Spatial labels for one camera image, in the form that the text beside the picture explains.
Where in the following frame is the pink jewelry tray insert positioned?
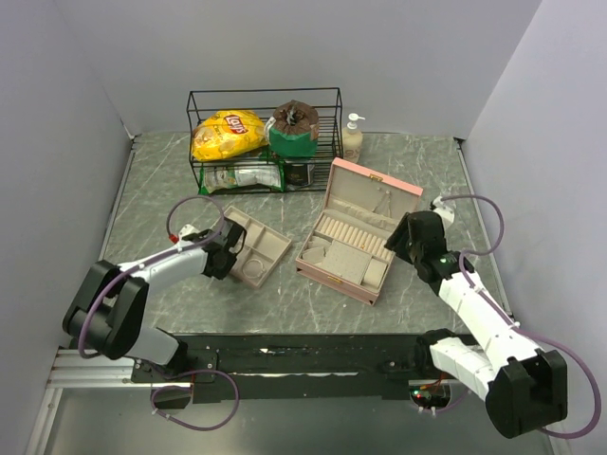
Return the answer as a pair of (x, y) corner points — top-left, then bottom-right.
(225, 206), (292, 288)

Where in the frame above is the pink jewelry box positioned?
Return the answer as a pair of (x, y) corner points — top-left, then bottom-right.
(295, 158), (423, 305)

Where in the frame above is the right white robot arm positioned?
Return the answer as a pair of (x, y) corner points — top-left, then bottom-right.
(385, 211), (568, 438)

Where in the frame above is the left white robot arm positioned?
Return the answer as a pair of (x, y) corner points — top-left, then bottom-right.
(63, 219), (247, 381)

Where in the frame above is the white green snack bag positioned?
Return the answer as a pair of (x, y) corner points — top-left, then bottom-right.
(198, 165), (285, 195)

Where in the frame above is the dark tin can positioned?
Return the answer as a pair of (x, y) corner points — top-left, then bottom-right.
(284, 160), (315, 187)

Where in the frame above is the cream pump lotion bottle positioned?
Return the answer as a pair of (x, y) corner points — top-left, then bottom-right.
(342, 113), (365, 163)

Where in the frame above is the yellow Lays chips bag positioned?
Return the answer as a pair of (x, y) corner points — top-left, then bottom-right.
(191, 110), (267, 162)

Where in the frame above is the brown green wrapped package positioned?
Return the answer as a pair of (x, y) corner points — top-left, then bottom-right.
(265, 100), (320, 159)

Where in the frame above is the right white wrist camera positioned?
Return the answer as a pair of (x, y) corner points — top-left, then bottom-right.
(430, 196), (455, 230)

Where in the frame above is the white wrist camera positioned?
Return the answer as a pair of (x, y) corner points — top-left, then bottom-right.
(169, 224), (200, 244)
(430, 196), (455, 230)

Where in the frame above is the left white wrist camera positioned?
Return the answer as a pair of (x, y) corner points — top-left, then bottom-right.
(169, 224), (200, 244)

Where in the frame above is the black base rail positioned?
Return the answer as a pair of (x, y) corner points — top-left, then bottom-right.
(132, 334), (449, 404)

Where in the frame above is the black wire shelf rack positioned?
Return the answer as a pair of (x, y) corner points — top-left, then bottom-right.
(186, 87), (343, 195)

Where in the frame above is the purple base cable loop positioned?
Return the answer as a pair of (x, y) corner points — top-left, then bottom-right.
(150, 368), (241, 431)

